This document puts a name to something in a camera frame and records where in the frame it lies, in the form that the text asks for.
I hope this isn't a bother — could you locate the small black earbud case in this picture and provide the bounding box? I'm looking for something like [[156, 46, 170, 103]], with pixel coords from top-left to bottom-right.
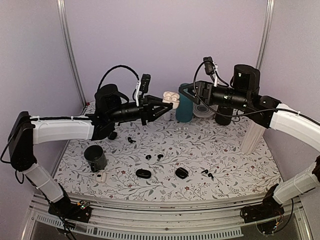
[[108, 131, 118, 140]]

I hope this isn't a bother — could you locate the white earbud case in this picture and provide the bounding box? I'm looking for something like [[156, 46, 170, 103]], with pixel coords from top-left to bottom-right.
[[95, 172, 108, 183], [164, 112, 171, 121]]

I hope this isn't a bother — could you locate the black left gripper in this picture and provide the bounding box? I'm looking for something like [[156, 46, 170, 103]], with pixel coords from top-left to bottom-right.
[[108, 95, 173, 126]]

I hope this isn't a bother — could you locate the front aluminium rail base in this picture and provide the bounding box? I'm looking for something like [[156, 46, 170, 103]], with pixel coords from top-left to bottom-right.
[[22, 194, 313, 240]]

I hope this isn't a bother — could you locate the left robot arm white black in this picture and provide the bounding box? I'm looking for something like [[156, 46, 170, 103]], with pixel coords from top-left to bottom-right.
[[4, 84, 177, 217]]

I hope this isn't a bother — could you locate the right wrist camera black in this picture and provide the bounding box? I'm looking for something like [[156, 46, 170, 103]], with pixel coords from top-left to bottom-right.
[[203, 56, 219, 87]]

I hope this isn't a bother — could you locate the dark brown tall cup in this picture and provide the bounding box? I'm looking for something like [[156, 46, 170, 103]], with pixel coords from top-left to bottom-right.
[[215, 105, 234, 126]]

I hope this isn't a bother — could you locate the spiral pattern ceramic bowl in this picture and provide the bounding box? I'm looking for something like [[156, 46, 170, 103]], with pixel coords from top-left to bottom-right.
[[193, 104, 215, 119]]

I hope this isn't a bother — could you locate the right aluminium frame post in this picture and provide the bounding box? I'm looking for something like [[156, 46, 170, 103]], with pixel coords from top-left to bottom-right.
[[255, 0, 275, 70]]

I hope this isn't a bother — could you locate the teal tall cup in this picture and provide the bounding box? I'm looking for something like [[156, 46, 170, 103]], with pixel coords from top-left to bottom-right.
[[175, 92, 193, 123]]

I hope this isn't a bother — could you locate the white ribbed vase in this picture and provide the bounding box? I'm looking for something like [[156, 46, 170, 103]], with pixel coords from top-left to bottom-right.
[[240, 120, 266, 154]]

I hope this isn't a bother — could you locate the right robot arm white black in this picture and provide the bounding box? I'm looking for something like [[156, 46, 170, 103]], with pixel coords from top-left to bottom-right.
[[178, 63, 320, 218]]

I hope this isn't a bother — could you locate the white earbud case front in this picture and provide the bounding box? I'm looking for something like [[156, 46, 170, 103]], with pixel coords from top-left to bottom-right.
[[95, 172, 108, 183]]

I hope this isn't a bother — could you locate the black earbud pair back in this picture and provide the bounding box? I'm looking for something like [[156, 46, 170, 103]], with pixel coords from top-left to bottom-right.
[[127, 137, 136, 143]]

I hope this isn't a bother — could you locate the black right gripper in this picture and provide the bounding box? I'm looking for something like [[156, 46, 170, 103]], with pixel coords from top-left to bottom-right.
[[178, 80, 250, 111]]

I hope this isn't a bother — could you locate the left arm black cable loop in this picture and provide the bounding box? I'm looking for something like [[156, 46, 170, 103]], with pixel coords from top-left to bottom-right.
[[97, 65, 141, 93]]

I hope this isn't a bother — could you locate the aluminium frame post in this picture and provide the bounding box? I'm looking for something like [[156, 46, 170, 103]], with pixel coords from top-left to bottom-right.
[[255, 0, 275, 70], [56, 0, 87, 107]]

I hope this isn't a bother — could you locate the left aluminium frame post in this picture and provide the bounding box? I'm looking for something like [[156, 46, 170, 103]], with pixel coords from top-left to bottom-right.
[[56, 0, 87, 107]]

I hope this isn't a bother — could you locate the black oval earbud case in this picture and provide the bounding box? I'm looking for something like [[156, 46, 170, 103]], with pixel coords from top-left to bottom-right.
[[135, 168, 152, 179]]

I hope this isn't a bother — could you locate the white airpods charging case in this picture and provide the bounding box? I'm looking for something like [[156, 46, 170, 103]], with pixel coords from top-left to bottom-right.
[[162, 91, 180, 110]]

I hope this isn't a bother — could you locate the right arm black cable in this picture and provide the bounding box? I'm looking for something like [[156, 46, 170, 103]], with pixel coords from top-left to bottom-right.
[[193, 61, 278, 118]]

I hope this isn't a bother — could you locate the dark grey mug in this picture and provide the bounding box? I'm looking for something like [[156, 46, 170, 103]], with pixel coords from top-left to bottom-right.
[[84, 145, 107, 173]]

